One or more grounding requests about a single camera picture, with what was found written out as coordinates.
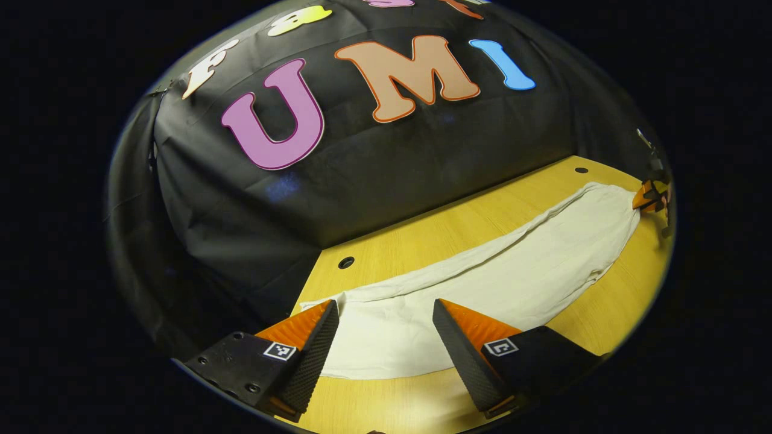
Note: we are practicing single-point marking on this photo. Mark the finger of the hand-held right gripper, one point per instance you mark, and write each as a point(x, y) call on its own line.
point(648, 199)

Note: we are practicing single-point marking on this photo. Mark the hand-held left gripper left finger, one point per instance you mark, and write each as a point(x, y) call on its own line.
point(313, 361)

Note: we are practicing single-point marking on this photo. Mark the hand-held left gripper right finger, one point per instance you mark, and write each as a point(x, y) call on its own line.
point(464, 367)

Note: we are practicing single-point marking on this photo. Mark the white jeans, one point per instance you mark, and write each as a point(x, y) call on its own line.
point(512, 277)

